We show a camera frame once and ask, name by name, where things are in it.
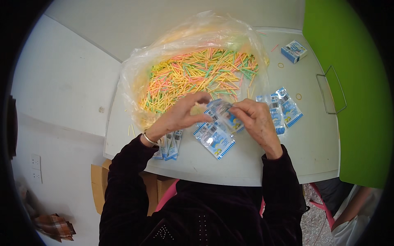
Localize person's body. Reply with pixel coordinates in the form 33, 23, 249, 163
98, 178, 308, 246

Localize blue white printed packet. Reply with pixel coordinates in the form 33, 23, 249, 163
256, 93, 286, 135
206, 98, 245, 134
275, 87, 304, 128
199, 124, 236, 160
193, 109, 220, 138

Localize green board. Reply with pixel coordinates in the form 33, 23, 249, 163
302, 0, 389, 189

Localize white wall socket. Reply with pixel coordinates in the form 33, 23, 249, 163
30, 153, 43, 184

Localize person's right hand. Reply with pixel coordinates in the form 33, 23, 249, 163
229, 98, 284, 160

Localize pink plastic chair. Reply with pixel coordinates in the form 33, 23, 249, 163
155, 179, 337, 230

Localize metal wire handle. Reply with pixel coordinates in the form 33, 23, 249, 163
316, 65, 348, 115

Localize silver bracelet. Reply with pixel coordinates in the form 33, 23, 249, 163
142, 132, 162, 147

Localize brown cardboard box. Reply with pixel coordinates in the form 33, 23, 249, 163
90, 158, 176, 216

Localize clear plastic bag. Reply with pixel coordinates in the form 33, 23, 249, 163
118, 11, 271, 132

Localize bundle of blue white packets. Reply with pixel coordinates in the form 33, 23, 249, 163
152, 129, 184, 161

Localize blue white striped box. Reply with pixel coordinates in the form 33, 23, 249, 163
280, 40, 308, 64

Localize heap of coloured sticks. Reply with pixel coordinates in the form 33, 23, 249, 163
139, 47, 261, 115

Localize person's left hand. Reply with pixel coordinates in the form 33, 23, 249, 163
144, 92, 213, 145

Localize plaid cloth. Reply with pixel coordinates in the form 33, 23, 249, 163
32, 213, 76, 242

